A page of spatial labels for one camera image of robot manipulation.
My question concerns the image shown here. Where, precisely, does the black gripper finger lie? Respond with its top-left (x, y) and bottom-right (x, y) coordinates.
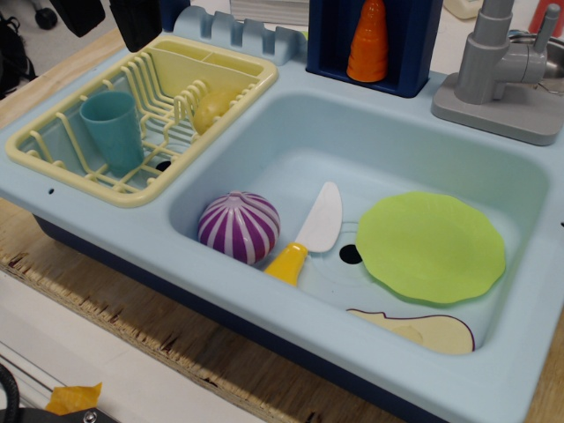
top-left (109, 0), bottom-right (162, 51)
top-left (50, 0), bottom-right (106, 37)

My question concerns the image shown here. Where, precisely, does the teal plastic cup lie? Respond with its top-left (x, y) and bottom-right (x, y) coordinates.
top-left (79, 91), bottom-right (145, 177)

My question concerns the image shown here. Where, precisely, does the yellow dish drying rack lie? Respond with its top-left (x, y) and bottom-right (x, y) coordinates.
top-left (5, 36), bottom-right (278, 207)

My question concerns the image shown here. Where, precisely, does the light blue toy sink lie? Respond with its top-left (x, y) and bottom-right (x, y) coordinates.
top-left (0, 5), bottom-right (564, 423)

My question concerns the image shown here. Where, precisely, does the black chair wheel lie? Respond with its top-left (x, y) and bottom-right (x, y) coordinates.
top-left (34, 8), bottom-right (58, 30)

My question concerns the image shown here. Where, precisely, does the yellow toy potato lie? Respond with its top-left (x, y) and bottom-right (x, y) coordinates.
top-left (193, 90), bottom-right (238, 135)

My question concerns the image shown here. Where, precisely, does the light blue plate stand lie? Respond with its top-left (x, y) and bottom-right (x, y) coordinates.
top-left (173, 6), bottom-right (308, 66)

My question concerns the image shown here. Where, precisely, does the purple striped toy onion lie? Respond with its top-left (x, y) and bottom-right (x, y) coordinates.
top-left (197, 191), bottom-right (281, 265)

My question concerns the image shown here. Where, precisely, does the orange toy carrot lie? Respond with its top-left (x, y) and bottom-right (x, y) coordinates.
top-left (346, 0), bottom-right (389, 83)

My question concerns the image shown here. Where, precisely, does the dark blue holder box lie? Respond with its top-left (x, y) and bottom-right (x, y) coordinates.
top-left (306, 0), bottom-right (442, 98)

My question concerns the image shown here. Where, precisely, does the white yellow toy knife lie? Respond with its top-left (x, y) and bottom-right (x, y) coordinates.
top-left (264, 182), bottom-right (343, 286)

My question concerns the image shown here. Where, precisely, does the grey toy faucet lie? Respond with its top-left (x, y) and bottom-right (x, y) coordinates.
top-left (431, 1), bottom-right (563, 146)

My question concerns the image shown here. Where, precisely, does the green plastic plate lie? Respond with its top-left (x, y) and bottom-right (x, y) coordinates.
top-left (355, 192), bottom-right (506, 304)

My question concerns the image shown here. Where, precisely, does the yellow tape piece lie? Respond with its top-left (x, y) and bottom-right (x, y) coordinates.
top-left (45, 382), bottom-right (103, 416)

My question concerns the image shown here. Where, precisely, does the red object at corner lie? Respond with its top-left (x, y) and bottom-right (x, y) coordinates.
top-left (528, 0), bottom-right (564, 38)

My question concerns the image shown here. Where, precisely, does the metal bowl behind faucet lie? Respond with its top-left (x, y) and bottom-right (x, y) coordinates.
top-left (509, 30), bottom-right (563, 97)

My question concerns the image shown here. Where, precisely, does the halved toy eggplant slice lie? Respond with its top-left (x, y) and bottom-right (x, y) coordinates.
top-left (348, 308), bottom-right (475, 355)

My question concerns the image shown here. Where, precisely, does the black cable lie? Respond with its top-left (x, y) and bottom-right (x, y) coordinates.
top-left (0, 363), bottom-right (21, 417)

